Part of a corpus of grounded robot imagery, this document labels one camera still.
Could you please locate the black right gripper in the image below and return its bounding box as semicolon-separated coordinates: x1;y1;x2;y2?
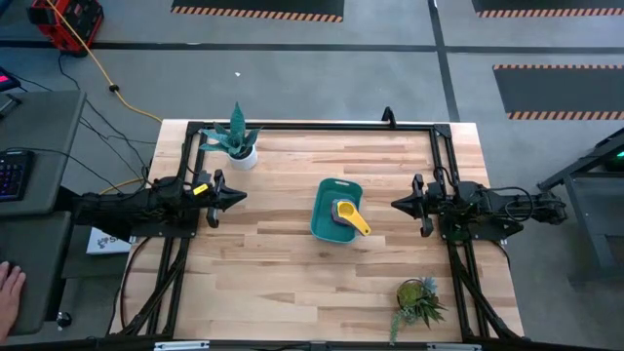
391;174;443;239

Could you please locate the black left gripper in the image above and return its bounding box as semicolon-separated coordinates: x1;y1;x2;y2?
192;169;248;229

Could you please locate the yellow measuring cup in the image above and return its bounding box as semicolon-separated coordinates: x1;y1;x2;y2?
336;199;372;238

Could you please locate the purple measuring cup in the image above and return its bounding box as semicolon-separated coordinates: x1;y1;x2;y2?
331;198;365;228

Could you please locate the teal plastic basket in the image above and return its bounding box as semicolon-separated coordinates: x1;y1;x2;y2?
309;176;365;245

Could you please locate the white plant pot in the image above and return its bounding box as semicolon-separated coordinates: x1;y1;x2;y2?
227;144;259;173

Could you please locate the green snake plant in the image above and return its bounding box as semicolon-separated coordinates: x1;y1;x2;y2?
198;100;263;160

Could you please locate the small spiky succulent plant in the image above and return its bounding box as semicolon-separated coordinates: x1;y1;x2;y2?
388;276;449;346

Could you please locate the white printed box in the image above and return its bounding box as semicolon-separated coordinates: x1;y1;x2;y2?
86;225;134;256

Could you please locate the black metal cart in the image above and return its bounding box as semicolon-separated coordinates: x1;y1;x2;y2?
536;127;624;285

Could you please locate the black hazard-striped floor mat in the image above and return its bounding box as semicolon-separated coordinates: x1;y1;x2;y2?
471;0;624;20
492;63;624;122
170;0;346;24

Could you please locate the grey desk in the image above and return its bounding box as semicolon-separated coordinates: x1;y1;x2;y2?
0;89;89;337

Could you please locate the black keyboard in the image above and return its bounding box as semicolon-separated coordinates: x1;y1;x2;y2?
0;148;37;203

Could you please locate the red equipment box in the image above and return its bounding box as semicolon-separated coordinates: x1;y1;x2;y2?
26;0;105;55

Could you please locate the person's hand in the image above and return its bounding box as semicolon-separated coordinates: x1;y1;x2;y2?
0;260;27;343

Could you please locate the black device red display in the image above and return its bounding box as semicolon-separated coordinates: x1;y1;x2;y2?
0;66;22;94

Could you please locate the black aluminium table frame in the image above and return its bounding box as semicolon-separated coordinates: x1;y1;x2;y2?
116;120;521;342

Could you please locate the silver metal bracket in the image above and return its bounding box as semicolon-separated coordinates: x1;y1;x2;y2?
153;340;212;351
427;342;484;351

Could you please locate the black floor cable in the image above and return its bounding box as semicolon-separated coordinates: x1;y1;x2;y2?
57;51;163;184

